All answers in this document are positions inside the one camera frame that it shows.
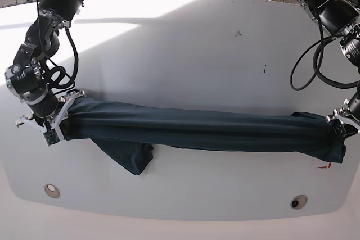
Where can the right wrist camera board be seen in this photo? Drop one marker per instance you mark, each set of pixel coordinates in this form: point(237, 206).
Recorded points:
point(51, 137)

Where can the right round table grommet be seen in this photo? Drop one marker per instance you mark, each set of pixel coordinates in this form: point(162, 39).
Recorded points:
point(299, 202)

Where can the left round table grommet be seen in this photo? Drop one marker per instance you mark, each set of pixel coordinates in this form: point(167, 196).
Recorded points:
point(52, 191)

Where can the round table grommet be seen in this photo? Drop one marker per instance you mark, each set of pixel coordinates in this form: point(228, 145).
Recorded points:
point(52, 191)
point(299, 202)

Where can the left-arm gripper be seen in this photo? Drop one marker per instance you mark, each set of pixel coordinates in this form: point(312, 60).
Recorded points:
point(345, 120)

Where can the dark blue T-shirt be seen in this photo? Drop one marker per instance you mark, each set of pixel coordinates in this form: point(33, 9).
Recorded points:
point(127, 133)

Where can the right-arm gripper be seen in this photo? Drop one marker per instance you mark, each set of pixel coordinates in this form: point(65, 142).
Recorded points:
point(47, 110)

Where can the red tape rectangle marking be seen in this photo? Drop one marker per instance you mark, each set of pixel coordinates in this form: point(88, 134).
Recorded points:
point(325, 167)

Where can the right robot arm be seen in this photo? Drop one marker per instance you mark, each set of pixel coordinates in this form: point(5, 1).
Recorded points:
point(29, 71)

